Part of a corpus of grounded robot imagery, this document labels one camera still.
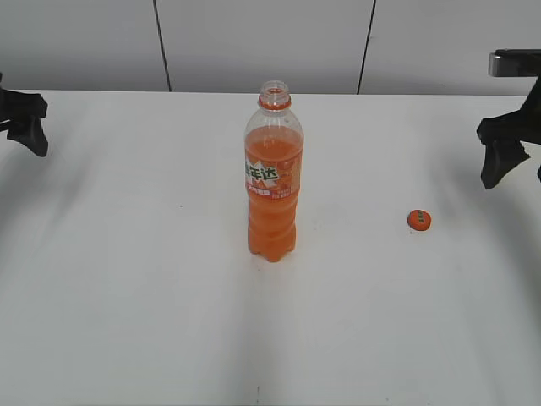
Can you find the orange bottle cap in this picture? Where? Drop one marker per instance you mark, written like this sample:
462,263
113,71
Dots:
419,220

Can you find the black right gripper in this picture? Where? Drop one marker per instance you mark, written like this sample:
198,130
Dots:
503,136

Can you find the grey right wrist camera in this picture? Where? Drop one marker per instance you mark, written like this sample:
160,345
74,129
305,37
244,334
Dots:
514,63

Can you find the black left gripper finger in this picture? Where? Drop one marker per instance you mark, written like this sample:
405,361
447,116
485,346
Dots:
21,115

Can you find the orange meinianda soda bottle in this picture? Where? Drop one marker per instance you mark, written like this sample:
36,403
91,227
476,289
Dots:
273,153

